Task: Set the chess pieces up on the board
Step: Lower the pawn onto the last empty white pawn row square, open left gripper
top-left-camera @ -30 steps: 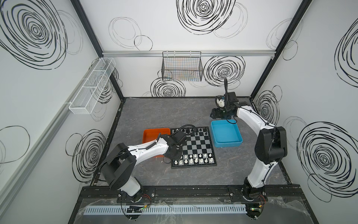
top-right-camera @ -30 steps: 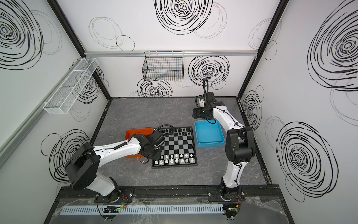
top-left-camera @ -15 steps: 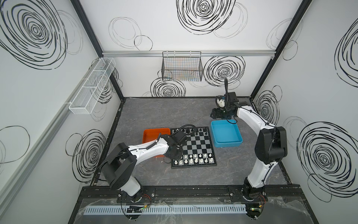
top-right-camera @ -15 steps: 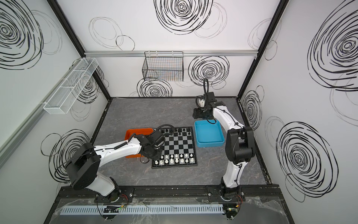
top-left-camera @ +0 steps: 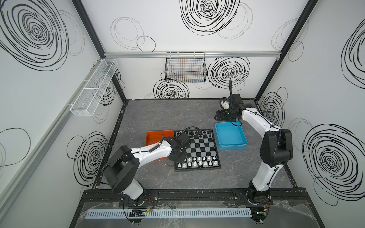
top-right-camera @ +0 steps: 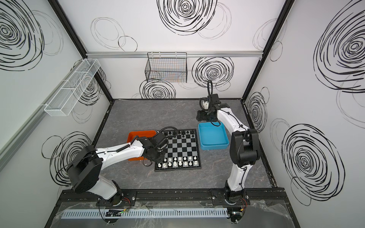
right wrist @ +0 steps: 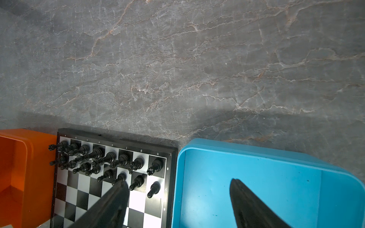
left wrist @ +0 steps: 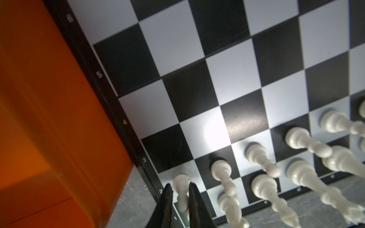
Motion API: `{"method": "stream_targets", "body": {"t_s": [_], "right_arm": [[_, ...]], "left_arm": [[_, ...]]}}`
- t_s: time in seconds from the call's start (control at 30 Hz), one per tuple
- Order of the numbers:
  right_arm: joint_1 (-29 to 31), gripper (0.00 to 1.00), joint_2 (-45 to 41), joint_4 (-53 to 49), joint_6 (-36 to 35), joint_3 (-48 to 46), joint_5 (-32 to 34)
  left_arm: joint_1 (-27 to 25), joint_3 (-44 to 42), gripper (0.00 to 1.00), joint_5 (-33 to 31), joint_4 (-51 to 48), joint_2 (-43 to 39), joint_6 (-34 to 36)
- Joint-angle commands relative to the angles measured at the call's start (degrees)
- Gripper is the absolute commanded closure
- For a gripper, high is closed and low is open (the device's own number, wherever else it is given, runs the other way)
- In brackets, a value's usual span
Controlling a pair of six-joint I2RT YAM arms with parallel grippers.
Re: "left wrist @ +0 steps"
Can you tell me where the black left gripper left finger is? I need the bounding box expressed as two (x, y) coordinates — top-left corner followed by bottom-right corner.
(145, 183), (173, 228)

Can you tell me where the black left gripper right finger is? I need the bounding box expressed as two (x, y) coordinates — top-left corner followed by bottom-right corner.
(188, 182), (216, 228)

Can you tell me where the black white chess board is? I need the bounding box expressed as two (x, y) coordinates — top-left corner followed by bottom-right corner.
(45, 1), (365, 225)

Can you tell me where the orange plastic tray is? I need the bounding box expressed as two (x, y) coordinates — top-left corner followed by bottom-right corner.
(1, 1), (132, 228)

